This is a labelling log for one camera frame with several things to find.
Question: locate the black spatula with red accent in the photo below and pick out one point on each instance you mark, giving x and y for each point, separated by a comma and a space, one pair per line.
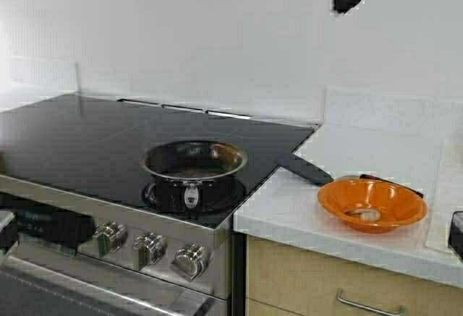
319, 177

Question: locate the orange plastic bowl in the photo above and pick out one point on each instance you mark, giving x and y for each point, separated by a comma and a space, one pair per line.
398, 206

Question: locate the raw white shrimp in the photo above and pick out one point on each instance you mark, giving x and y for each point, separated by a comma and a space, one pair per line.
365, 214

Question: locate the dark steel frying pan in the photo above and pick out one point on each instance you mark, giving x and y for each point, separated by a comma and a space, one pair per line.
193, 176

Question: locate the black device at right edge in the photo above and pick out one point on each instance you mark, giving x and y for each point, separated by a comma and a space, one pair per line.
455, 239

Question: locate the light wood cabinet drawer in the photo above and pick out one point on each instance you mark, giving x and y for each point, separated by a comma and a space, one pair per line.
286, 280

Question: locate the black glass stove cooktop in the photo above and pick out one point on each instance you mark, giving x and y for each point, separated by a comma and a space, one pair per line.
93, 147

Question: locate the stainless steel oven range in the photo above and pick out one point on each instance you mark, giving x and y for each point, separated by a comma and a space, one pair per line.
112, 279

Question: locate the right silver stove knob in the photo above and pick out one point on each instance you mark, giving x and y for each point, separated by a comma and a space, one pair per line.
191, 261

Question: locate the silver stove knob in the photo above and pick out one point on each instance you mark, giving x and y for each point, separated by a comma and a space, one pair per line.
191, 261
110, 237
147, 250

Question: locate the middle silver stove knob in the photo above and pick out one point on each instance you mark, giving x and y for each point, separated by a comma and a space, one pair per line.
147, 250

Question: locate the left silver stove knob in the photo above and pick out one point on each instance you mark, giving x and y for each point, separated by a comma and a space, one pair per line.
110, 237

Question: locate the black oven control display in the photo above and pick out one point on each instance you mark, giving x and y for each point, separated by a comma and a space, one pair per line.
55, 225

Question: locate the black object at left edge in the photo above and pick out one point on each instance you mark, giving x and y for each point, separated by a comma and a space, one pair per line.
9, 234

